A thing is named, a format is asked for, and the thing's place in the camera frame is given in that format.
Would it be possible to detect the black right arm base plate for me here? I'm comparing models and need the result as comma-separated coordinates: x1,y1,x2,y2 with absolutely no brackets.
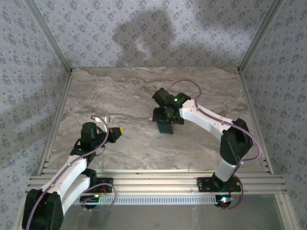
196,176,242,193

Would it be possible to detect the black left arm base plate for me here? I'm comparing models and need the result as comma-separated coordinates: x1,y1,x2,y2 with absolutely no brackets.
90,177,114,194

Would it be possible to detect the controller board green light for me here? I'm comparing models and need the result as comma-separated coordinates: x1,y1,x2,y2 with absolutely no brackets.
80,195,100,203
215,195,235,208

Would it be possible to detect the left controller board green light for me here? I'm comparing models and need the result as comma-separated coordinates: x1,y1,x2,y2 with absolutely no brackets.
80,195,100,203

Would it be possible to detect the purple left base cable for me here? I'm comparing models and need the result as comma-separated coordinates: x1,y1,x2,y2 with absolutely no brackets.
81,184,117,213

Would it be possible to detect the aluminium frame leg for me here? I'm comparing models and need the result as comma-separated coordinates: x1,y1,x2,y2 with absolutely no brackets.
275,194,300,230

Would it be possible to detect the grey slotted cable duct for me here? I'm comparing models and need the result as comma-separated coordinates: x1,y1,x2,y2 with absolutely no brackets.
71,195,218,206

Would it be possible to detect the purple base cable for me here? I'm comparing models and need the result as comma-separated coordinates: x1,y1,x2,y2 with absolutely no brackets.
219,176,244,210
81,184,117,213

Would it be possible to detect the right controller board green light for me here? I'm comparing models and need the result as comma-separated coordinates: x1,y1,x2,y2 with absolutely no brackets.
215,195,235,208

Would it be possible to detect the blue starry print box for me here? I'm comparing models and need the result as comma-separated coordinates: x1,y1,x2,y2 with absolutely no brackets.
157,120,175,135

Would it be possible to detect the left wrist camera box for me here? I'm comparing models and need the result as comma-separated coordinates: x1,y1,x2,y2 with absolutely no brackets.
92,115,112,125

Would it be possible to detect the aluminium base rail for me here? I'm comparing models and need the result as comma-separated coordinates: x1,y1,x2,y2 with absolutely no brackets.
25,169,287,194

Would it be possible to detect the aluminium frame post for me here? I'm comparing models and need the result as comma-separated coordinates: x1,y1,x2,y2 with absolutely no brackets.
24,0,74,75
237,0,286,74

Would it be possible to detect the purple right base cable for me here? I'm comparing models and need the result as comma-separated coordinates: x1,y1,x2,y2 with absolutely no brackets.
219,176,244,210

